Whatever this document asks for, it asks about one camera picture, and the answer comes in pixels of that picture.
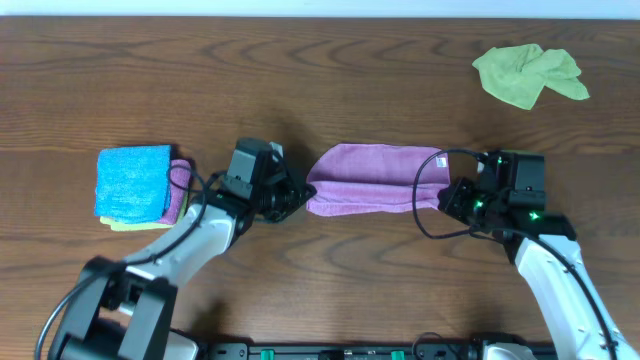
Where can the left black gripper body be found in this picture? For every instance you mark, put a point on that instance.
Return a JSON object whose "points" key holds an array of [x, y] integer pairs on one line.
{"points": [[291, 195]]}

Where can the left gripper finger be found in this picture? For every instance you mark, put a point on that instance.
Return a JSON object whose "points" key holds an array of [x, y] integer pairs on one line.
{"points": [[290, 215], [305, 191]]}

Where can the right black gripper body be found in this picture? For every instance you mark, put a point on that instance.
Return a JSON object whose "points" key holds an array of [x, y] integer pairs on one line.
{"points": [[474, 207]]}

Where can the purple microfiber cloth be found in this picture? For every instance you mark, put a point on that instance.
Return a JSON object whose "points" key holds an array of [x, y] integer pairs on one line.
{"points": [[369, 178]]}

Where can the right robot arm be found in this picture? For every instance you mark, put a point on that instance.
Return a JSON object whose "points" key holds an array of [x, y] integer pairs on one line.
{"points": [[544, 249]]}

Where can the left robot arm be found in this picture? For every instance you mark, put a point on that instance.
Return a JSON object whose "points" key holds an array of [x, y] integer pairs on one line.
{"points": [[124, 309]]}

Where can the folded purple cloth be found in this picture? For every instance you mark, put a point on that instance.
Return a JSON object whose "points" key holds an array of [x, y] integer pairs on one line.
{"points": [[179, 179]]}

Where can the green microfiber cloth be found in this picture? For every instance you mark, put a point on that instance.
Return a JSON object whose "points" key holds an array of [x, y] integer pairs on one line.
{"points": [[517, 75]]}

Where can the folded blue cloth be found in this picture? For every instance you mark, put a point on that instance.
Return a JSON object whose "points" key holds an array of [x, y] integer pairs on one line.
{"points": [[132, 183]]}

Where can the folded yellow-green cloth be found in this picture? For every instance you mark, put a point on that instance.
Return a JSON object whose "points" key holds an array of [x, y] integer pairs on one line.
{"points": [[140, 226]]}

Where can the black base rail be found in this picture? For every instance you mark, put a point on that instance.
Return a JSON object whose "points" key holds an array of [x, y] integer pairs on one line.
{"points": [[428, 346]]}

